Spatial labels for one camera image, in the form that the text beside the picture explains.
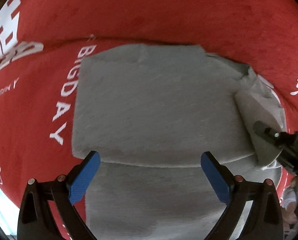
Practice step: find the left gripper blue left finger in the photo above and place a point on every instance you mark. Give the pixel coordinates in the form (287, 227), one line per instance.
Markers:
(36, 221)

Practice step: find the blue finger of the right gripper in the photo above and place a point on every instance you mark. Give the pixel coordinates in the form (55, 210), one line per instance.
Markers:
(265, 132)

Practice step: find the red printed blanket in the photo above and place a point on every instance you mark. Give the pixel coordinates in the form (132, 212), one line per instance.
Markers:
(43, 44)

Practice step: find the person's right hand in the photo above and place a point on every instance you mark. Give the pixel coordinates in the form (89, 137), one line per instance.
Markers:
(289, 206)

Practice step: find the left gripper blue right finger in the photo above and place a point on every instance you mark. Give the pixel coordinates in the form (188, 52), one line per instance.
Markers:
(259, 201)

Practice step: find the grey knit sweater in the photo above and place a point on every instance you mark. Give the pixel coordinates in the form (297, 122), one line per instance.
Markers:
(151, 111)

